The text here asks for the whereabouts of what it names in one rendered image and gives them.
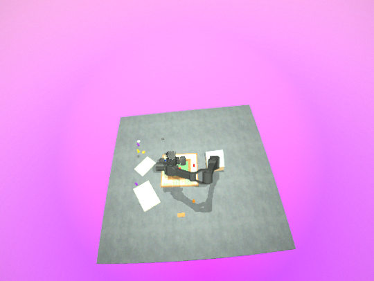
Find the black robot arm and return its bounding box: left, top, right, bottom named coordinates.
left=156, top=151, right=220, bottom=185

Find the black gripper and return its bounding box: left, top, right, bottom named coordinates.
left=159, top=156, right=186, bottom=165

